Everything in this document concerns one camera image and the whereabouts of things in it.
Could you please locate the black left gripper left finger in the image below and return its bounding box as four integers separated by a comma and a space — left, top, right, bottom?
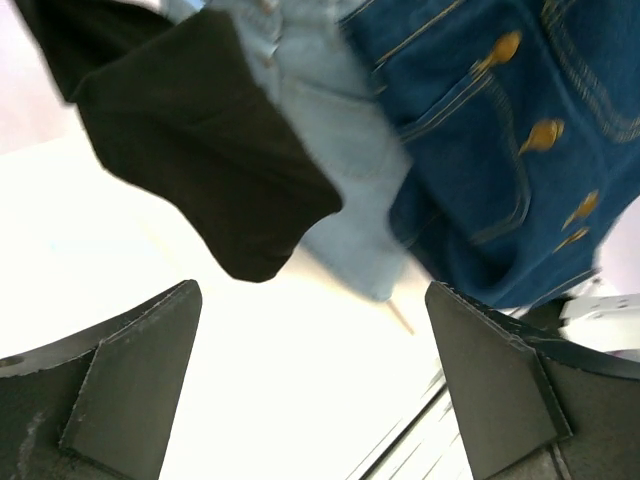
1, 280, 202, 479

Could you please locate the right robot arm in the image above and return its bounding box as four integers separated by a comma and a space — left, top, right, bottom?
425, 283, 639, 479

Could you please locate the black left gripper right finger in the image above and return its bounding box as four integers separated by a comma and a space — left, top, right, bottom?
425, 282, 639, 480

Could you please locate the pale blue denim garment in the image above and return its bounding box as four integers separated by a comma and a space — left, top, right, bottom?
161, 1, 408, 302

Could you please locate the dark blue denim skirt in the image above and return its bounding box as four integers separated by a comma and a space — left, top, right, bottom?
340, 0, 639, 309

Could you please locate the black garment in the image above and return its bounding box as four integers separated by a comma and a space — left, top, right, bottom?
16, 0, 342, 283

